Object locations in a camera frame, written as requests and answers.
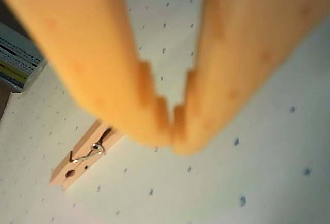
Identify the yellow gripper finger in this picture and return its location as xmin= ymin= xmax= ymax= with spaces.
xmin=172 ymin=0 xmax=330 ymax=156
xmin=0 ymin=0 xmax=173 ymax=148

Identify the wooden clothespin with metal spring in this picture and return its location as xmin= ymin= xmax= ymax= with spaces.
xmin=49 ymin=119 xmax=124 ymax=191

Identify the white box with printed label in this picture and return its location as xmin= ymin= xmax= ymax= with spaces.
xmin=0 ymin=22 xmax=48 ymax=94

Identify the white dotted mat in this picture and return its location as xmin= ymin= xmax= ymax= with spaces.
xmin=0 ymin=0 xmax=330 ymax=224

